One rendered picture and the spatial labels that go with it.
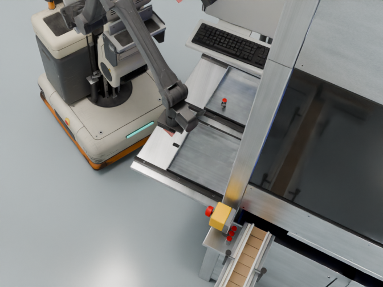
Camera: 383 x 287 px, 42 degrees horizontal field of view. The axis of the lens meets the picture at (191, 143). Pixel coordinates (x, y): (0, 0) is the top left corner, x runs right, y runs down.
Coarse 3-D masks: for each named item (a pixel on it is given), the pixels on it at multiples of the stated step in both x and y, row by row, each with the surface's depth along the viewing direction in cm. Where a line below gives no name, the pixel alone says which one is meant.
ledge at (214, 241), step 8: (232, 224) 191; (208, 232) 189; (216, 232) 189; (208, 240) 187; (216, 240) 187; (224, 240) 188; (232, 240) 188; (240, 240) 188; (216, 248) 186; (224, 248) 186; (232, 248) 186
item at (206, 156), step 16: (208, 128) 210; (192, 144) 208; (208, 144) 208; (224, 144) 209; (176, 160) 203; (192, 160) 204; (208, 160) 204; (224, 160) 205; (192, 176) 200; (208, 176) 201; (224, 176) 201; (224, 192) 198
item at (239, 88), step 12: (228, 72) 229; (240, 72) 226; (228, 84) 225; (240, 84) 226; (252, 84) 226; (216, 96) 221; (228, 96) 222; (240, 96) 222; (252, 96) 223; (204, 108) 215; (216, 108) 218; (228, 108) 218; (240, 108) 219; (228, 120) 214; (240, 120) 216
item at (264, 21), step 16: (224, 0) 244; (240, 0) 240; (256, 0) 236; (272, 0) 232; (224, 16) 253; (240, 16) 248; (256, 16) 244; (272, 16) 240; (256, 32) 253; (272, 32) 248
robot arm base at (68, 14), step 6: (66, 6) 196; (72, 6) 195; (78, 6) 194; (60, 12) 197; (66, 12) 197; (72, 12) 195; (66, 18) 198; (72, 18) 196; (66, 24) 199; (72, 24) 200
